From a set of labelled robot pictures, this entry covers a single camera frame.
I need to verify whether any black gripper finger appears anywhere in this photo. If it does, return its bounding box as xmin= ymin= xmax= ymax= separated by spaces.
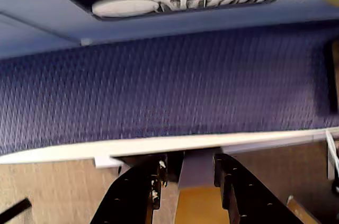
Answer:
xmin=212 ymin=154 xmax=303 ymax=224
xmin=89 ymin=153 xmax=168 ymax=224

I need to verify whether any blue textured floor mat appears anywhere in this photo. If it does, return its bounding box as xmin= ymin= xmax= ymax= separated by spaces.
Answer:
xmin=0 ymin=22 xmax=339 ymax=156

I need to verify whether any black rod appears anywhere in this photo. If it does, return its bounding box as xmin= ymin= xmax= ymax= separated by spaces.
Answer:
xmin=0 ymin=198 xmax=30 ymax=222

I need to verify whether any large white toy spoon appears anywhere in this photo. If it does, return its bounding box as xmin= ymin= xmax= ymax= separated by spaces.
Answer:
xmin=91 ymin=0 xmax=160 ymax=19

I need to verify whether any white table frame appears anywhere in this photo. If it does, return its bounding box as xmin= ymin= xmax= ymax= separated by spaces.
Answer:
xmin=325 ymin=130 xmax=339 ymax=181

